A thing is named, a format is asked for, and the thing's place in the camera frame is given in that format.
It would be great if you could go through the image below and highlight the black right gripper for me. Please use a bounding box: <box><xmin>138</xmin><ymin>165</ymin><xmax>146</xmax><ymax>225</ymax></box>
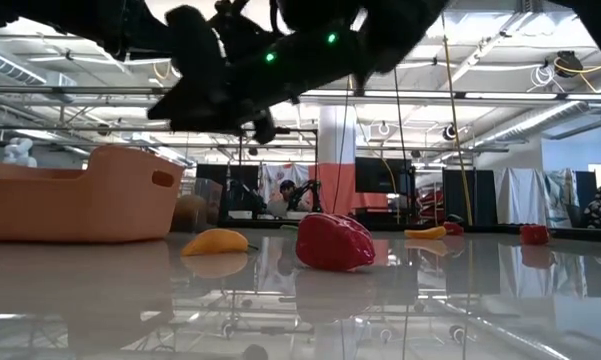
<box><xmin>147</xmin><ymin>5</ymin><xmax>366</xmax><ymax>146</ymax></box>

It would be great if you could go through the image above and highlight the yellow lemon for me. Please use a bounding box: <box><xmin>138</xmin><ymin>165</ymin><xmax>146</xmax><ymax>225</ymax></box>
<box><xmin>171</xmin><ymin>194</ymin><xmax>209</xmax><ymax>234</ymax></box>

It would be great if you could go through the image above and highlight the small orange pepper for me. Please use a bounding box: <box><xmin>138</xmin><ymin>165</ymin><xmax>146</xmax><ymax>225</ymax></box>
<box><xmin>403</xmin><ymin>225</ymin><xmax>448</xmax><ymax>241</ymax></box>
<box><xmin>180</xmin><ymin>228</ymin><xmax>259</xmax><ymax>258</ymax></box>

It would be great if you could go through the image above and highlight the white printed cloth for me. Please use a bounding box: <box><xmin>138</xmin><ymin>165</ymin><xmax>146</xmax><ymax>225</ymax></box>
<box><xmin>258</xmin><ymin>162</ymin><xmax>312</xmax><ymax>201</ymax></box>

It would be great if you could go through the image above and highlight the black partition panel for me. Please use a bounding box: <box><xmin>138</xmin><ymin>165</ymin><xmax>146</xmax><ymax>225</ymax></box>
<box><xmin>195</xmin><ymin>163</ymin><xmax>260</xmax><ymax>214</ymax></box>
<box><xmin>441</xmin><ymin>168</ymin><xmax>499</xmax><ymax>227</ymax></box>

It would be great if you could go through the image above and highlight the grey translucent plastic basket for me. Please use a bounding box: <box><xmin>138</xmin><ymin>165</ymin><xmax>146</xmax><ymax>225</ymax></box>
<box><xmin>169</xmin><ymin>177</ymin><xmax>225</xmax><ymax>234</ymax></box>

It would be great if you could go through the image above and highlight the white and red column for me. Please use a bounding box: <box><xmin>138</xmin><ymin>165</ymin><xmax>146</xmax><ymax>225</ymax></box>
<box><xmin>317</xmin><ymin>103</ymin><xmax>357</xmax><ymax>216</ymax></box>

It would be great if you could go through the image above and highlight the black monitor screen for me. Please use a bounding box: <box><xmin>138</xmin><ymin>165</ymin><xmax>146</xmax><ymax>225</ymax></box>
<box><xmin>354</xmin><ymin>156</ymin><xmax>414</xmax><ymax>195</ymax></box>

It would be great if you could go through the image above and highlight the orange plastic basket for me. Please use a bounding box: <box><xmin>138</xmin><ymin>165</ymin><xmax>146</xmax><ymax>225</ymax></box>
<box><xmin>0</xmin><ymin>143</ymin><xmax>187</xmax><ymax>245</ymax></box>

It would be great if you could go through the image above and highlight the red cart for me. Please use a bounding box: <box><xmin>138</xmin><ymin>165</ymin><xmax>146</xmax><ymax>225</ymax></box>
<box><xmin>417</xmin><ymin>188</ymin><xmax>445</xmax><ymax>222</ymax></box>

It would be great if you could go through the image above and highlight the white robot figure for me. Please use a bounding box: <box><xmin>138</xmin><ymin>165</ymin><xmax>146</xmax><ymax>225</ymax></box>
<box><xmin>1</xmin><ymin>136</ymin><xmax>38</xmax><ymax>169</ymax></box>

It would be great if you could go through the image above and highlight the white curtain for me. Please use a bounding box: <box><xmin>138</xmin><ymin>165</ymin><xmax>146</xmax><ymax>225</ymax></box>
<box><xmin>493</xmin><ymin>167</ymin><xmax>545</xmax><ymax>227</ymax></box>

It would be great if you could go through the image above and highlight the patterned hanging cloth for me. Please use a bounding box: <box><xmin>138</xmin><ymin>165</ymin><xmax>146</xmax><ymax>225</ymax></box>
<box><xmin>542</xmin><ymin>167</ymin><xmax>585</xmax><ymax>230</ymax></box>

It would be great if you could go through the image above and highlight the black metal stand frame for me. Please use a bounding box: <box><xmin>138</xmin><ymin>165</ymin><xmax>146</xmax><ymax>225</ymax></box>
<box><xmin>235</xmin><ymin>126</ymin><xmax>320</xmax><ymax>221</ymax></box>

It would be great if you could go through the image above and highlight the long black cable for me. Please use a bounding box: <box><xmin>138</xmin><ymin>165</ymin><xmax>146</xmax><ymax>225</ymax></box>
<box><xmin>390</xmin><ymin>67</ymin><xmax>414</xmax><ymax>224</ymax></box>
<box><xmin>331</xmin><ymin>79</ymin><xmax>354</xmax><ymax>216</ymax></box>

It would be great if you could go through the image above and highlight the long yellow cable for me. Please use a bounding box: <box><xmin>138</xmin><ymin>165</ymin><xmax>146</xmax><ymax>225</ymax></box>
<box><xmin>439</xmin><ymin>9</ymin><xmax>475</xmax><ymax>227</ymax></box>

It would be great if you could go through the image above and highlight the silver ventilation duct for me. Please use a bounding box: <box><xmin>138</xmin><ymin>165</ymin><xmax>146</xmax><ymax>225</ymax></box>
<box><xmin>0</xmin><ymin>45</ymin><xmax>49</xmax><ymax>87</ymax></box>
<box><xmin>472</xmin><ymin>101</ymin><xmax>594</xmax><ymax>147</ymax></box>

